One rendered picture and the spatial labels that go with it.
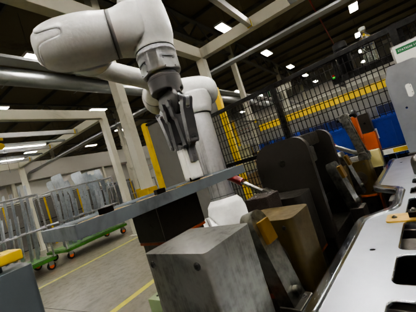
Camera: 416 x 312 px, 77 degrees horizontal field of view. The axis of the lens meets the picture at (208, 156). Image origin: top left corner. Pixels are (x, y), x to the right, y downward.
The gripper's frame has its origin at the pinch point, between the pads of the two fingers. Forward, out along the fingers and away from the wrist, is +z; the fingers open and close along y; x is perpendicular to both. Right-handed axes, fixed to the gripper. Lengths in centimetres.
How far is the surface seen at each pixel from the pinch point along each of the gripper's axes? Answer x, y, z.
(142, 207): -18.0, 12.0, 4.5
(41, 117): 62, -606, -213
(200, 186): -5.7, 9.6, 4.8
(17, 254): -32.9, 10.9, 4.7
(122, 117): 293, -724, -223
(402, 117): 90, 15, 6
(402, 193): 32.4, 26.3, 19.9
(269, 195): 4.6, 15.2, 10.3
